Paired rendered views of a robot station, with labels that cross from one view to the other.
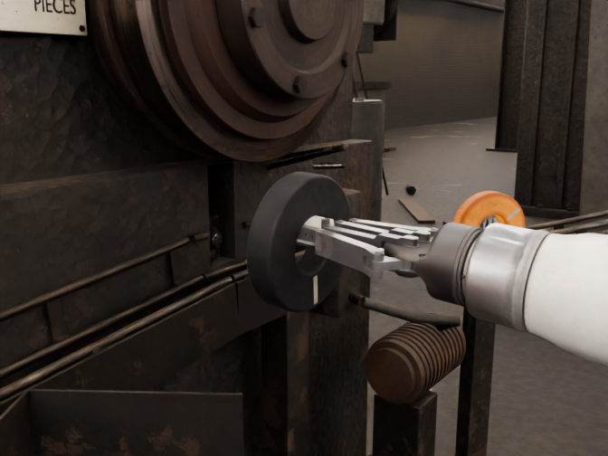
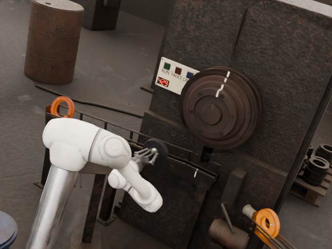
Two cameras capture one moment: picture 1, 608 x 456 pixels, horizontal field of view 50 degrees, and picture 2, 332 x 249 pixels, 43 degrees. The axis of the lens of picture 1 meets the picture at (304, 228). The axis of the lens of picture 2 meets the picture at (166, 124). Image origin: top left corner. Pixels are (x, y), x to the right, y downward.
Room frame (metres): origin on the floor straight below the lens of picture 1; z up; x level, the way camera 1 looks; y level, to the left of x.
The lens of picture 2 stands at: (0.16, -2.01, 1.97)
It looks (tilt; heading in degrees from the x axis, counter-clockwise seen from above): 25 degrees down; 74
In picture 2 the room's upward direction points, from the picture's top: 15 degrees clockwise
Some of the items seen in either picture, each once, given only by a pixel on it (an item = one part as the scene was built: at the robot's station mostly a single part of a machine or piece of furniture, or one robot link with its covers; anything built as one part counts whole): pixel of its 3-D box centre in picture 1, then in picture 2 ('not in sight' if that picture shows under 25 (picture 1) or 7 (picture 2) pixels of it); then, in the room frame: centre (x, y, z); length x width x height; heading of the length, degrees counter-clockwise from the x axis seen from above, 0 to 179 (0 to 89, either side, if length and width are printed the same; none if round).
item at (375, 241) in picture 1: (366, 246); (145, 154); (0.64, -0.06, 0.84); 0.11 x 0.01 x 0.04; 54
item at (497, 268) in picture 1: (507, 275); (133, 166); (0.56, -0.18, 0.83); 0.09 x 0.06 x 0.09; 143
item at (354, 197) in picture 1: (328, 251); (233, 188); (1.21, -0.05, 0.68); 0.11 x 0.08 x 0.24; 53
